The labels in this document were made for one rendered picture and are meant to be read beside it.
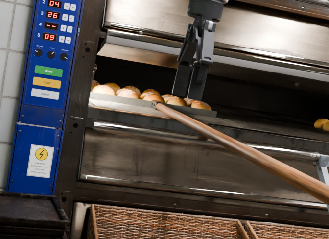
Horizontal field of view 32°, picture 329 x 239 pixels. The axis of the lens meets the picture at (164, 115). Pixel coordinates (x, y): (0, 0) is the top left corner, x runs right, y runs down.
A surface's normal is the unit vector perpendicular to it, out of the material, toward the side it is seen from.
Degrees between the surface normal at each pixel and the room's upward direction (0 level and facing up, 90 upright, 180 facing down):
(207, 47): 62
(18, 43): 90
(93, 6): 90
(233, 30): 70
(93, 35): 90
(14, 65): 90
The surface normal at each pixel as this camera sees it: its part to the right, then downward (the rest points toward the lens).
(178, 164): 0.27, -0.22
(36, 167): 0.23, 0.12
